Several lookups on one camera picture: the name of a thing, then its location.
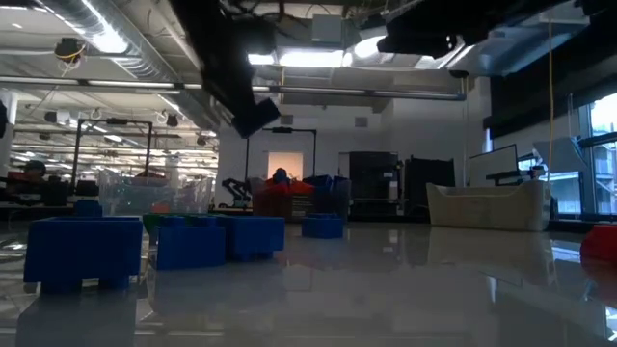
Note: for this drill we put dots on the black cabinet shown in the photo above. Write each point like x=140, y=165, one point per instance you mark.
x=373, y=176
x=429, y=180

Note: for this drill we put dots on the grey ceiling box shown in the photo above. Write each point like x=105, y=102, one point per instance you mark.
x=326, y=29

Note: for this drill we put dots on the round silver air duct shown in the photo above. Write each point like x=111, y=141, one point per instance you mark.
x=140, y=62

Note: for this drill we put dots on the clear plastic bin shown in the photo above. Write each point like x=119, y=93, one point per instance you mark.
x=125, y=193

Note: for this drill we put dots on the computer monitor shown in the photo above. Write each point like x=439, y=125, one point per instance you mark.
x=494, y=166

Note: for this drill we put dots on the smoky grey plastic bin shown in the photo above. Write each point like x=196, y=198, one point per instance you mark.
x=301, y=207

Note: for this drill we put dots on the white plastic bin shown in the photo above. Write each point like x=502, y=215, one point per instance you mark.
x=489, y=207

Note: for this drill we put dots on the person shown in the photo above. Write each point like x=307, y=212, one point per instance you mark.
x=34, y=168

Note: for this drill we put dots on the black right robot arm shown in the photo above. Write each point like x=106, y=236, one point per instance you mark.
x=506, y=9

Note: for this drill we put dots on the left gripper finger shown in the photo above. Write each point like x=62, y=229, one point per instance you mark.
x=224, y=98
x=243, y=94

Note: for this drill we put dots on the white angled panel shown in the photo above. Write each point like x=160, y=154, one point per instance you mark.
x=561, y=154

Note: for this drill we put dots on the green toy brick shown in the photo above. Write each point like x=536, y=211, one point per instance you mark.
x=152, y=224

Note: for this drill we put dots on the white pillar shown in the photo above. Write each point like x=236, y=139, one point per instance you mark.
x=6, y=140

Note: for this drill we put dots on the metal ceiling pipe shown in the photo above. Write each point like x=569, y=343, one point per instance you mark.
x=337, y=90

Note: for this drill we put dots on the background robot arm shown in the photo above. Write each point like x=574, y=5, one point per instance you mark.
x=236, y=190

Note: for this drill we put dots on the black gantry frame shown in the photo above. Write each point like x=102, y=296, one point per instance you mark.
x=115, y=121
x=299, y=130

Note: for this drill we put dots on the rectangular silver air duct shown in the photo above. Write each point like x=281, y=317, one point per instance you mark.
x=520, y=53

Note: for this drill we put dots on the ceiling light panel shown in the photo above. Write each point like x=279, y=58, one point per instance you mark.
x=311, y=59
x=260, y=59

